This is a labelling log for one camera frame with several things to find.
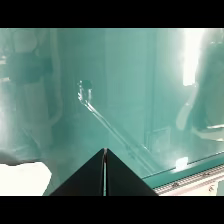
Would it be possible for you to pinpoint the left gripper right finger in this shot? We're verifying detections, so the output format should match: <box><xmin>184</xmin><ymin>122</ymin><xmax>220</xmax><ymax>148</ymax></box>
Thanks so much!
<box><xmin>105</xmin><ymin>148</ymin><xmax>160</xmax><ymax>197</ymax></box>

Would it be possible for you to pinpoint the silver frame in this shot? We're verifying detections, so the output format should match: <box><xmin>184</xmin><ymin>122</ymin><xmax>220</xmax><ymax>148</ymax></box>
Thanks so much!
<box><xmin>153</xmin><ymin>164</ymin><xmax>224</xmax><ymax>197</ymax></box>

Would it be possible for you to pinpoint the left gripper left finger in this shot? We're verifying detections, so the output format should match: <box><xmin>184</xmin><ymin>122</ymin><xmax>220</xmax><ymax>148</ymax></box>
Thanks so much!
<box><xmin>49</xmin><ymin>148</ymin><xmax>106</xmax><ymax>197</ymax></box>

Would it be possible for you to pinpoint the white garment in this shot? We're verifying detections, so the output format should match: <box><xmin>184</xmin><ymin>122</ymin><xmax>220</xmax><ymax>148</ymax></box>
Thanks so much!
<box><xmin>0</xmin><ymin>161</ymin><xmax>53</xmax><ymax>197</ymax></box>

